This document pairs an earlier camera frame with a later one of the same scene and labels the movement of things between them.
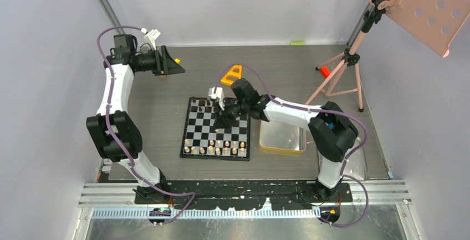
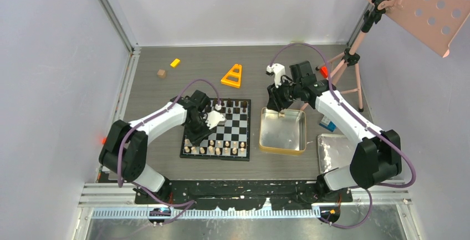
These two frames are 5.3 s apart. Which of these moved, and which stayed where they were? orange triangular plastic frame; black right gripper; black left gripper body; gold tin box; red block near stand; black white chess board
Moved: black left gripper body; black right gripper
Stayed: orange triangular plastic frame; red block near stand; gold tin box; black white chess board
